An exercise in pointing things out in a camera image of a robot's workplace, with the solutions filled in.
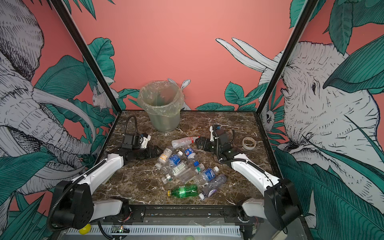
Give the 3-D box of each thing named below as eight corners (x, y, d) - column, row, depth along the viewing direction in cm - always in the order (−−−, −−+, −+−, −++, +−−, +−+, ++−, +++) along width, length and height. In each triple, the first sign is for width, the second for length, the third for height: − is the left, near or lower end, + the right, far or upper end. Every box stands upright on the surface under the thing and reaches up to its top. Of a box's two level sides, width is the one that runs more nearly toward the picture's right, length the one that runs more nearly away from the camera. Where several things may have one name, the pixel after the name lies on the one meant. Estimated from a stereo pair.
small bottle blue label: (190, 163, 94) (190, 159, 90) (184, 153, 98) (184, 150, 94) (197, 158, 95) (197, 155, 92) (191, 150, 99) (191, 146, 96)
